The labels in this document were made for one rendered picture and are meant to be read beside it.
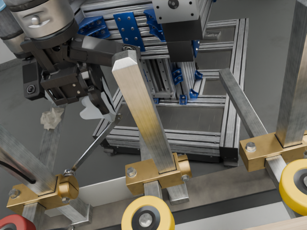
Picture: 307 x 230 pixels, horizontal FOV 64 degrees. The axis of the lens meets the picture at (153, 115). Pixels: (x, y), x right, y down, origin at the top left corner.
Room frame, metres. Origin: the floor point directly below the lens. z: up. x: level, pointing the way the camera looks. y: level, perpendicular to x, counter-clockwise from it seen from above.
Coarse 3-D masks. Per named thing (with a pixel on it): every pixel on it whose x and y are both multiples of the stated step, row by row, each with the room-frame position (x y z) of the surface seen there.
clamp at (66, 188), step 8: (56, 176) 0.34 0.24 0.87; (72, 176) 0.34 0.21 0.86; (56, 184) 0.32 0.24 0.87; (64, 184) 0.31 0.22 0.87; (72, 184) 0.32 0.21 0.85; (24, 192) 0.33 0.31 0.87; (32, 192) 0.32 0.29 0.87; (56, 192) 0.30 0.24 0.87; (64, 192) 0.30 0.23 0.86; (72, 192) 0.30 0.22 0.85; (8, 200) 0.33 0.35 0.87; (16, 200) 0.32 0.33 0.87; (24, 200) 0.31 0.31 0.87; (32, 200) 0.31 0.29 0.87; (40, 200) 0.30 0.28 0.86; (48, 200) 0.30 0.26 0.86; (56, 200) 0.30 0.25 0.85; (64, 200) 0.29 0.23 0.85; (8, 208) 0.31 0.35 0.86; (16, 208) 0.31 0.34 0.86; (48, 208) 0.30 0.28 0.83
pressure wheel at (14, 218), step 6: (6, 216) 0.26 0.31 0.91; (12, 216) 0.26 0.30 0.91; (18, 216) 0.26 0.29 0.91; (0, 222) 0.26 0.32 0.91; (6, 222) 0.25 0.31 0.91; (12, 222) 0.25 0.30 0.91; (18, 222) 0.24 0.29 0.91; (24, 222) 0.24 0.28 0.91; (30, 222) 0.25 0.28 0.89; (0, 228) 0.25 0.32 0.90; (6, 228) 0.24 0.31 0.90; (12, 228) 0.24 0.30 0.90; (18, 228) 0.23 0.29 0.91; (24, 228) 0.23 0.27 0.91; (30, 228) 0.23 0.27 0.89
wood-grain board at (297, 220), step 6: (306, 216) 0.10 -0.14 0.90; (276, 222) 0.10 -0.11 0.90; (282, 222) 0.10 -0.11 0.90; (288, 222) 0.10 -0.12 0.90; (294, 222) 0.10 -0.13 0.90; (300, 222) 0.09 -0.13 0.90; (306, 222) 0.09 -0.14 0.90; (252, 228) 0.11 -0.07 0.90; (258, 228) 0.10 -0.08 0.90; (264, 228) 0.10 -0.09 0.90; (270, 228) 0.10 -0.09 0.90; (276, 228) 0.10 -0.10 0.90; (282, 228) 0.09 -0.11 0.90; (288, 228) 0.09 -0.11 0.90; (294, 228) 0.09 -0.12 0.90; (300, 228) 0.09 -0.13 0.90; (306, 228) 0.08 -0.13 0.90
